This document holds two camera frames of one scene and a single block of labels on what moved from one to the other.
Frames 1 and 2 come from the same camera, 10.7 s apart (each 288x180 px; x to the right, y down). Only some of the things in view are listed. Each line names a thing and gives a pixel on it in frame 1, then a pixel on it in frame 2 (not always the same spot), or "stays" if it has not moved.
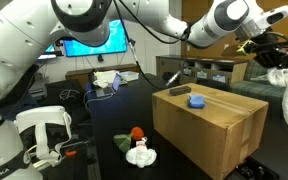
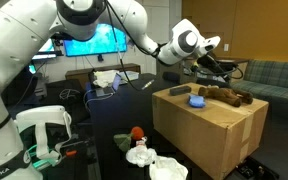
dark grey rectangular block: [180, 90] stays
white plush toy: [140, 155] stays
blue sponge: [196, 101] stays
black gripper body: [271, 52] to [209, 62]
